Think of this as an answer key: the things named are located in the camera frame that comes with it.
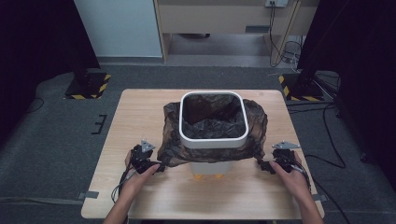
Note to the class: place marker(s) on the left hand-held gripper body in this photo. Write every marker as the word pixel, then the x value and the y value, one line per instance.
pixel 140 158

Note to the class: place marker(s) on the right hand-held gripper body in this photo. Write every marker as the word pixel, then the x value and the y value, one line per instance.
pixel 284 157

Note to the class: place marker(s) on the black plastic trash bag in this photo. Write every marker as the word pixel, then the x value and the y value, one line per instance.
pixel 258 130

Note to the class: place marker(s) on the white trash bin with face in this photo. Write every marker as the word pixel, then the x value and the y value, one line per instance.
pixel 210 168

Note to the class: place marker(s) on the person's left hand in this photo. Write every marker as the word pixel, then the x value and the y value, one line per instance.
pixel 135 183

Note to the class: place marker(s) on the person's right hand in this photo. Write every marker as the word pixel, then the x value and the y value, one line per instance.
pixel 294 183

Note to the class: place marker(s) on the grey tape piece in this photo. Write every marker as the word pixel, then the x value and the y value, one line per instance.
pixel 320 198
pixel 88 195

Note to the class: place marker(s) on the black curtain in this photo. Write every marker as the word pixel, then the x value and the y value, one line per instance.
pixel 367 62
pixel 34 53

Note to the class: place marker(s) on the grey desk label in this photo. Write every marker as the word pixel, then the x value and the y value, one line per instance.
pixel 257 29

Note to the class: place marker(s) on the white cabinet panel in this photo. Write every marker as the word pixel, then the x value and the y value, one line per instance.
pixel 121 28

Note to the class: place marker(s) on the wooden desk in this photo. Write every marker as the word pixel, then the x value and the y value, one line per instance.
pixel 218 18

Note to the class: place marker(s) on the white power socket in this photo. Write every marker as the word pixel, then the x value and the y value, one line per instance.
pixel 277 3

